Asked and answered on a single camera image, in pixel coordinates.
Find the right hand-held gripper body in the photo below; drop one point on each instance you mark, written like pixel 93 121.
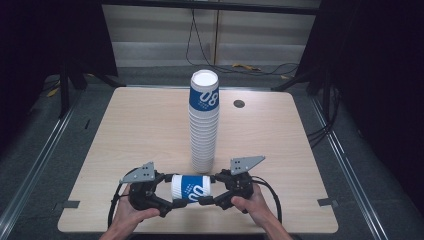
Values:
pixel 240 183

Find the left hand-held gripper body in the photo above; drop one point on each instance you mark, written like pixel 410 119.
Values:
pixel 141 175

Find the blue white single cup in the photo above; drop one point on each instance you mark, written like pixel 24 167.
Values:
pixel 190 188

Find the stack of white paper cups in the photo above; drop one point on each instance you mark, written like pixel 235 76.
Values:
pixel 203 133

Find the person's right hand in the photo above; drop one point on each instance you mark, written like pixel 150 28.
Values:
pixel 258 206

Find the person's left hand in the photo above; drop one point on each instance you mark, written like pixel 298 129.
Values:
pixel 128 215

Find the grey tape piece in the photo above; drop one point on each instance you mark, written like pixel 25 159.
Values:
pixel 326 202
pixel 70 204

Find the grey round table grommet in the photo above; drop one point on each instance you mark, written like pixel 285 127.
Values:
pixel 239 103

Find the black stand leg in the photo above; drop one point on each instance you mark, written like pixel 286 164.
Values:
pixel 64 93
pixel 300 80

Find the yellow floor scrap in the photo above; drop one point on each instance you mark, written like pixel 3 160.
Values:
pixel 52 92
pixel 246 67

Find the black curtain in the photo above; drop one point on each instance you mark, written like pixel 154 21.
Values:
pixel 40 50
pixel 376 83

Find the metal floor rail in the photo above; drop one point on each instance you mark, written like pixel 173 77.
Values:
pixel 346 160
pixel 40 156

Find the black overhead frame bar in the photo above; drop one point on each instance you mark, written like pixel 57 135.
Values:
pixel 213 6

